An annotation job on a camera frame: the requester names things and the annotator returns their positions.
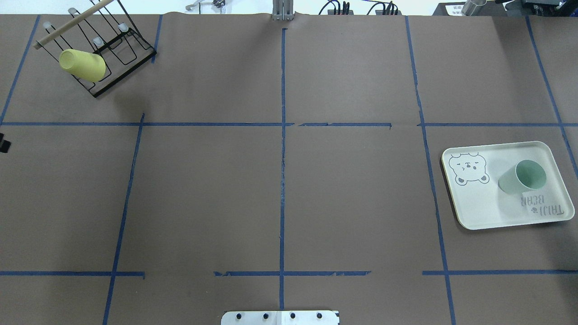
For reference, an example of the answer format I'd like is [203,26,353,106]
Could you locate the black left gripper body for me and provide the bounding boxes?
[0,134,12,153]

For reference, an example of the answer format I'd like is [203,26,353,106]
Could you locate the pale green plastic cup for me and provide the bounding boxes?
[498,160,547,194]

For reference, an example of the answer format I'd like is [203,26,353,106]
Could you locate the yellow plastic cup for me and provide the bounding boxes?
[58,49,107,82]

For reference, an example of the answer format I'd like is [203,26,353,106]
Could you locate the cream bear serving tray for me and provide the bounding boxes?
[442,141,575,230]

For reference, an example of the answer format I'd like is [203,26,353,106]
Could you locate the silver metal can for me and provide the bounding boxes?
[461,0,487,16]

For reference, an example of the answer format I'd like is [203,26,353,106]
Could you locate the black wire cup rack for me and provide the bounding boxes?
[33,0,157,98]

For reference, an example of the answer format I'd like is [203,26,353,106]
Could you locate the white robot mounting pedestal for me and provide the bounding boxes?
[220,310,340,325]

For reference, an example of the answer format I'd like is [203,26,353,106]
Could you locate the aluminium frame post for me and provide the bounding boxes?
[272,0,294,21]

